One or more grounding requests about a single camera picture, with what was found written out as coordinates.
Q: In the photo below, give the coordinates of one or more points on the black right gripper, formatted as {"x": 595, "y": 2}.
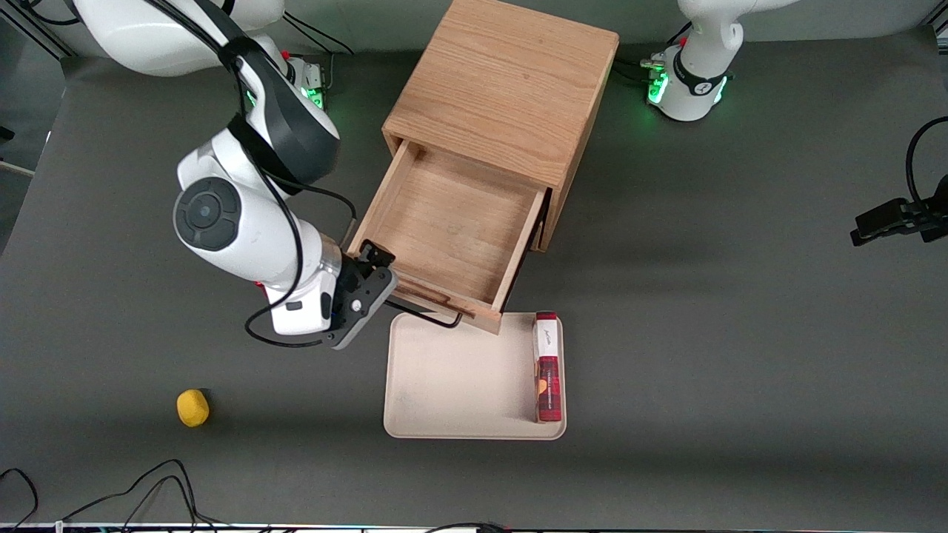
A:
{"x": 352, "y": 276}

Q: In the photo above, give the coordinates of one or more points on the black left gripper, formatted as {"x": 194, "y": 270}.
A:
{"x": 940, "y": 205}

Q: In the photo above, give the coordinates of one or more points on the beige plastic tray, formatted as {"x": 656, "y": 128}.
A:
{"x": 459, "y": 385}

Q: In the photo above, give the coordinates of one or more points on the wooden drawer cabinet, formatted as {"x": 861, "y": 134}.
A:
{"x": 503, "y": 81}

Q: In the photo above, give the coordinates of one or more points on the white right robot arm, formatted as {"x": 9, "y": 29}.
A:
{"x": 244, "y": 244}

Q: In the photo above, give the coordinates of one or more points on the wooden board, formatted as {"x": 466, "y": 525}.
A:
{"x": 452, "y": 222}

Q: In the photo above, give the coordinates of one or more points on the aluminium frame rail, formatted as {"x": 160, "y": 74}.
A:
{"x": 940, "y": 29}
{"x": 44, "y": 41}

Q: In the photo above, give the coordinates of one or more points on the yellow lemon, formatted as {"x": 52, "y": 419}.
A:
{"x": 192, "y": 408}

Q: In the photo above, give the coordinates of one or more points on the red tartan shortbread box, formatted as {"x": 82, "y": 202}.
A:
{"x": 548, "y": 370}

